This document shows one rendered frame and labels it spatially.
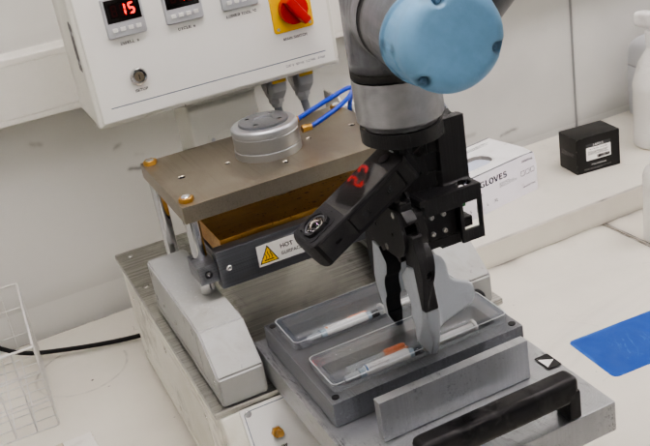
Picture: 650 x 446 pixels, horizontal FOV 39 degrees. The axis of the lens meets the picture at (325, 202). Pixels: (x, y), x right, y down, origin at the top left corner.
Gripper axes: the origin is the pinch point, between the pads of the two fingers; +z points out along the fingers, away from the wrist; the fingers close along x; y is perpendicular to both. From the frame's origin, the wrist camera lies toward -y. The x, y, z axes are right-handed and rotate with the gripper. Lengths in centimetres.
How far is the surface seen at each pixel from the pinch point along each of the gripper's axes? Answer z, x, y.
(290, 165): -9.9, 23.3, -0.2
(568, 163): 20, 59, 65
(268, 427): 11.1, 9.2, -12.6
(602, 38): 5, 78, 89
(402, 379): 2.0, -4.0, -3.0
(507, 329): 1.5, -3.7, 8.4
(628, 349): 25.7, 14.7, 38.7
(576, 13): -2, 78, 83
